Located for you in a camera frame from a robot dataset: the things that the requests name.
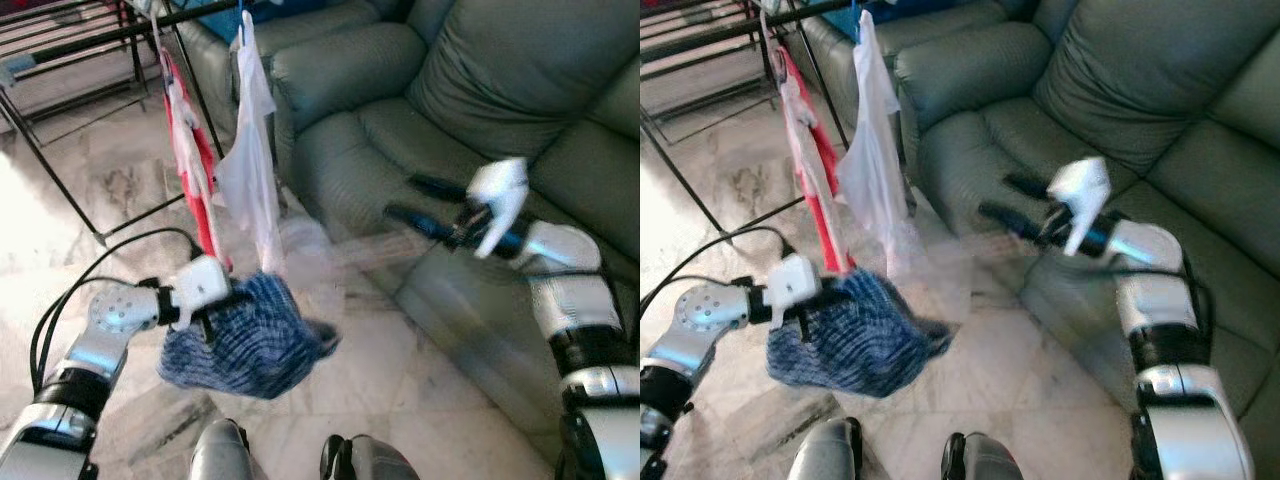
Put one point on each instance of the blue plastic clothes hanger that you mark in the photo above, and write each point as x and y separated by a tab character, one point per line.
860	22
242	25

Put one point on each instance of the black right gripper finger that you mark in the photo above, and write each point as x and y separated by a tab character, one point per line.
442	189
1018	222
430	226
1030	186

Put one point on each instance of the silver robot leg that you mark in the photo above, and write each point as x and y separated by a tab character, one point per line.
988	462
378	465
825	455
220	455

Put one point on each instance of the silver left robot leg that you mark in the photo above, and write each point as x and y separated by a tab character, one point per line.
825	455
220	455

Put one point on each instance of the white garment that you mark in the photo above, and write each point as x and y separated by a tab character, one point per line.
250	170
870	170

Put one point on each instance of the blue checked shirt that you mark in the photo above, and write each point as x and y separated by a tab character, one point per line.
860	345
250	345

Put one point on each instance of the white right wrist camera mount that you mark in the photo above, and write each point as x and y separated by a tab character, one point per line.
500	195
1082	195

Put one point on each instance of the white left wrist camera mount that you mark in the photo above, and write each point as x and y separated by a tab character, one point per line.
200	285
793	283

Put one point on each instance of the silver right robot leg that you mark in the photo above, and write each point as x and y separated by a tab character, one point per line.
378	465
988	462

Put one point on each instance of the red garment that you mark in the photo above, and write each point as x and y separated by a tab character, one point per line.
207	190
830	190

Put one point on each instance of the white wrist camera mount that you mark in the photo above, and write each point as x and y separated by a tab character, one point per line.
793	283
200	285
500	195
1082	195

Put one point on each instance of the black metal drying rack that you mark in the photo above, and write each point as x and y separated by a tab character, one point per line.
150	25
760	25

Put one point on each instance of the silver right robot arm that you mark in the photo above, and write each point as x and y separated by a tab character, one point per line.
575	300
1160	300

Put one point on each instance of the dark green leather sofa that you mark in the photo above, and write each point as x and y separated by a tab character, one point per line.
1130	70
500	80

